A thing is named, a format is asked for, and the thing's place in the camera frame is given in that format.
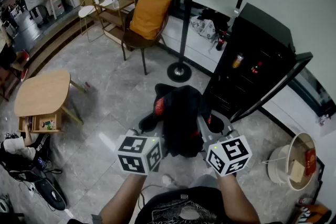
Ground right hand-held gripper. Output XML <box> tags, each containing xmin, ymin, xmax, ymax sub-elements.
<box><xmin>196</xmin><ymin>110</ymin><xmax>253</xmax><ymax>177</ymax></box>

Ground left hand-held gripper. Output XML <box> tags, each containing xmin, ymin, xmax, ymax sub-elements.
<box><xmin>114</xmin><ymin>112</ymin><xmax>165</xmax><ymax>176</ymax></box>

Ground black garment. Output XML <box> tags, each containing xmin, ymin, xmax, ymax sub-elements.
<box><xmin>153</xmin><ymin>83</ymin><xmax>212</xmax><ymax>158</ymax></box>

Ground black coat stand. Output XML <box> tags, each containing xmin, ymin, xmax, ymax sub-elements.
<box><xmin>167</xmin><ymin>0</ymin><xmax>211</xmax><ymax>83</ymax></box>

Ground person's right forearm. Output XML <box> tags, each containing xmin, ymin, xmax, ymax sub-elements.
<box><xmin>215</xmin><ymin>173</ymin><xmax>261</xmax><ymax>224</ymax></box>

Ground person's left forearm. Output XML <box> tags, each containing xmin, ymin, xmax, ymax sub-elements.
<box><xmin>98</xmin><ymin>173</ymin><xmax>148</xmax><ymax>224</ymax></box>

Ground person's grey trousers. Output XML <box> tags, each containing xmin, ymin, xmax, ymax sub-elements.
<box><xmin>173</xmin><ymin>174</ymin><xmax>219</xmax><ymax>191</ymax></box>

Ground cola bottle with red cap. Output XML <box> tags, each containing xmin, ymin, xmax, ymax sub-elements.
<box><xmin>215</xmin><ymin>31</ymin><xmax>228</xmax><ymax>52</ymax></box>
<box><xmin>250</xmin><ymin>61</ymin><xmax>263</xmax><ymax>75</ymax></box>

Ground white round basket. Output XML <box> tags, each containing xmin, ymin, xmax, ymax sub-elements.
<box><xmin>262</xmin><ymin>132</ymin><xmax>320</xmax><ymax>191</ymax></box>

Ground dark wooden chair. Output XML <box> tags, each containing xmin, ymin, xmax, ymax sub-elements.
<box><xmin>121</xmin><ymin>6</ymin><xmax>170</xmax><ymax>76</ymax></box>

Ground person's black printed t-shirt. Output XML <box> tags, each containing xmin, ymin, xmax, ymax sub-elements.
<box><xmin>135</xmin><ymin>186</ymin><xmax>283</xmax><ymax>224</ymax></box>

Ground small cardboard box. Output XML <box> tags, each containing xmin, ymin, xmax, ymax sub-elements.
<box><xmin>287</xmin><ymin>159</ymin><xmax>306</xmax><ymax>183</ymax></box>

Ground black cabinet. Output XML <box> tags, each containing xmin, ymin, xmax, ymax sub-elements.
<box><xmin>203</xmin><ymin>2</ymin><xmax>314</xmax><ymax>124</ymax></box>

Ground white floral bag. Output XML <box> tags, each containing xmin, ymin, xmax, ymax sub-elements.
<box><xmin>190</xmin><ymin>16</ymin><xmax>216</xmax><ymax>40</ymax></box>

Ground red packet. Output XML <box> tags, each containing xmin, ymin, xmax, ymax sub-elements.
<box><xmin>304</xmin><ymin>148</ymin><xmax>318</xmax><ymax>177</ymax></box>

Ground black bag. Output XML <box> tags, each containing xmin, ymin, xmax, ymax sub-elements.
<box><xmin>198</xmin><ymin>7</ymin><xmax>232</xmax><ymax>34</ymax></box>

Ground light wooden low table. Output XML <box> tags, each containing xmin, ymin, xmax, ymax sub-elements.
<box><xmin>14</xmin><ymin>69</ymin><xmax>87</xmax><ymax>134</ymax></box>

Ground wooden shelf cart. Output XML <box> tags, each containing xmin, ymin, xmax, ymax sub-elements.
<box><xmin>90</xmin><ymin>0</ymin><xmax>136</xmax><ymax>45</ymax></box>

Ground black oval device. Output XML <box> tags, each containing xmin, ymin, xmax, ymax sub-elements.
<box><xmin>34</xmin><ymin>177</ymin><xmax>67</xmax><ymax>212</ymax></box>

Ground white round side table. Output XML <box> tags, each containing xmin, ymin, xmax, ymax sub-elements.
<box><xmin>78</xmin><ymin>4</ymin><xmax>97</xmax><ymax>43</ymax></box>

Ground orange bag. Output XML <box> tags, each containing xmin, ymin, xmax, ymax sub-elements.
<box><xmin>293</xmin><ymin>204</ymin><xmax>333</xmax><ymax>224</ymax></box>

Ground white stool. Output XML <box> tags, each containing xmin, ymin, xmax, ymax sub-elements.
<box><xmin>29</xmin><ymin>4</ymin><xmax>50</xmax><ymax>26</ymax></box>

